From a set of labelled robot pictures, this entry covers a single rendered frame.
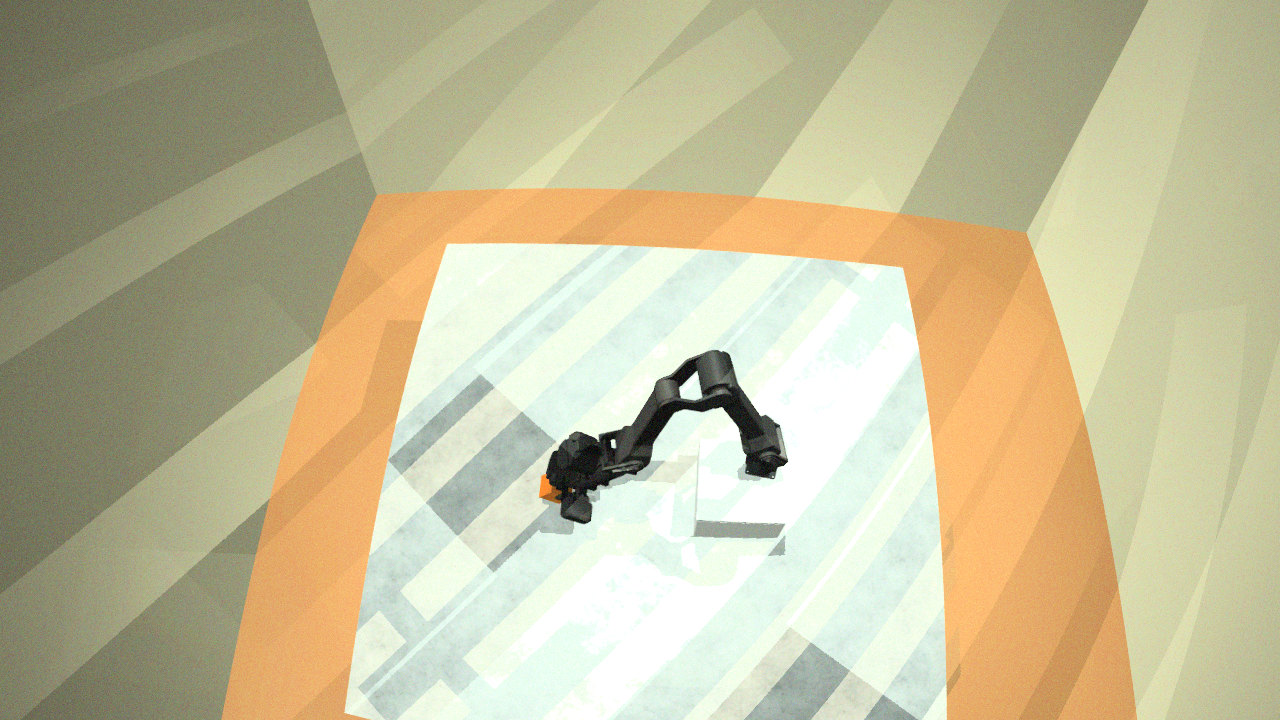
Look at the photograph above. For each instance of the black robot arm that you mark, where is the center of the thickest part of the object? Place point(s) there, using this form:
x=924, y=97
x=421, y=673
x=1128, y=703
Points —
x=761, y=436

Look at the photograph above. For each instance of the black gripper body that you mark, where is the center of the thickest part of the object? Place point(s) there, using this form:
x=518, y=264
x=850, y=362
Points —
x=576, y=506

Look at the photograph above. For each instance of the orange block with dark square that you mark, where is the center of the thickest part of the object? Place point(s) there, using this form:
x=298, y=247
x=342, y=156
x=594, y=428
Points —
x=549, y=492

